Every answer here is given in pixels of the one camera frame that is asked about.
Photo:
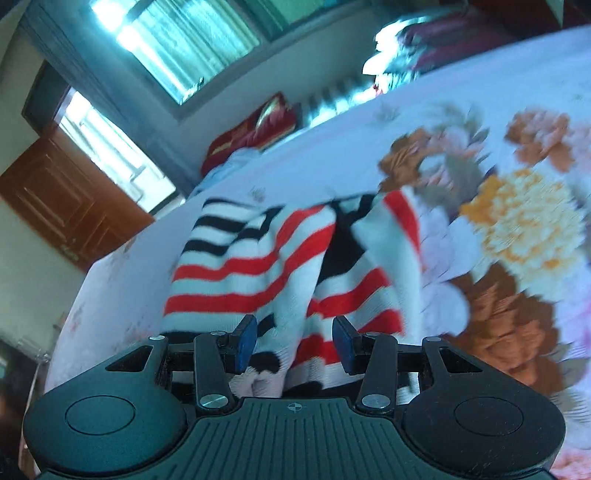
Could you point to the folded maroon quilt pile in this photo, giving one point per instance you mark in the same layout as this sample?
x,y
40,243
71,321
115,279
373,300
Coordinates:
x,y
417,44

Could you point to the floral white bed sheet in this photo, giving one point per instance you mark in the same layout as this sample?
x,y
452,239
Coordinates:
x,y
457,206

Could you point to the striped knit children's sweater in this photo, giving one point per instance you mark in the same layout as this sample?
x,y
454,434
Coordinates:
x,y
295,270

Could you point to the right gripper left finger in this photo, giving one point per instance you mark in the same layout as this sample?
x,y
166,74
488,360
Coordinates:
x,y
211,358

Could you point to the brown wooden door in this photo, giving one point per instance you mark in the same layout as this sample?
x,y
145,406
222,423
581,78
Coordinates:
x,y
56,188

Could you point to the green glass window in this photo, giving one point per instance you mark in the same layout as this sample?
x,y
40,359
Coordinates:
x,y
175,57

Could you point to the striped cushion bench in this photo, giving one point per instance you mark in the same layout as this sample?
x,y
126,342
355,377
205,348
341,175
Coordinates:
x,y
335,99

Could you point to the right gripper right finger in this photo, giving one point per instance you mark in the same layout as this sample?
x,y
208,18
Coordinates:
x,y
382,361

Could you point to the grey curtain left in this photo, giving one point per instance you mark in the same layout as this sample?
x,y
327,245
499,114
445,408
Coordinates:
x,y
71,38

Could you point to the red gold pillow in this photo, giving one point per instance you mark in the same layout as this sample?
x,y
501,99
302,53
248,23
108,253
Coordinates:
x,y
271,122

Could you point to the light blue cloth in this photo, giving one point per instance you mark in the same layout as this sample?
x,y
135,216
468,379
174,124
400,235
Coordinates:
x,y
236,161

